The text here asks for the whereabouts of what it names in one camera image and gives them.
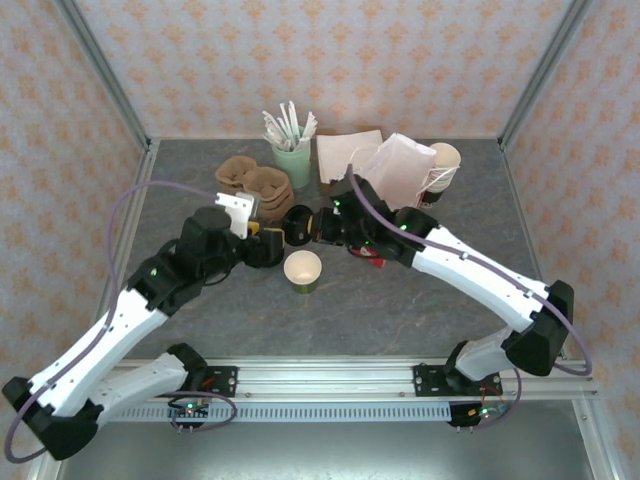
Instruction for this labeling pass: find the green paper coffee cup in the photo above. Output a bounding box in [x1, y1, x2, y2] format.
[283, 249, 322, 296]

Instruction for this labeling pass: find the red white paper gift bag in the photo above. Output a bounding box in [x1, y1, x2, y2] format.
[348, 132, 459, 270]

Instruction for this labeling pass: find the mint green holder cup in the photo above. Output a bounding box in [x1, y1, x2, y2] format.
[271, 134, 312, 190]

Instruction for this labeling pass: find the white napkin stack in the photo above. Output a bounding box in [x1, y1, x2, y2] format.
[315, 130, 387, 185]

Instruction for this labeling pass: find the white paper cup stack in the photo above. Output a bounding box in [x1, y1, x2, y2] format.
[417, 142, 462, 211]

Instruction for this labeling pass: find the small circuit board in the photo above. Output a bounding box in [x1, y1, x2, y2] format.
[167, 399, 209, 419]
[467, 404, 511, 422]

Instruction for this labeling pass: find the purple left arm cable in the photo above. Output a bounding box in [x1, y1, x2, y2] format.
[4, 179, 239, 464]

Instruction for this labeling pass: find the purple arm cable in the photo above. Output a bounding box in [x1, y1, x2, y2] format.
[346, 163, 594, 431]
[4, 179, 239, 464]

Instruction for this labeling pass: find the aluminium side rail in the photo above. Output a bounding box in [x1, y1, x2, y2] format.
[27, 139, 161, 480]
[499, 139, 621, 480]

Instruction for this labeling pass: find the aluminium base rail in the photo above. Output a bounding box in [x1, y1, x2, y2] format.
[89, 357, 599, 401]

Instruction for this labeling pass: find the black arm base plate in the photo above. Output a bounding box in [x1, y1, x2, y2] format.
[412, 364, 454, 399]
[199, 366, 240, 399]

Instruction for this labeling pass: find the white perforated cable duct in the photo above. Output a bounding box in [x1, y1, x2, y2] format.
[107, 403, 451, 424]

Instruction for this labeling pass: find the aluminium frame post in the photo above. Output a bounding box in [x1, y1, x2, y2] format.
[52, 0, 154, 151]
[497, 0, 596, 151]

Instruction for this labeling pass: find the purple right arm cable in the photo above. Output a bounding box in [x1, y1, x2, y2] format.
[346, 163, 594, 431]

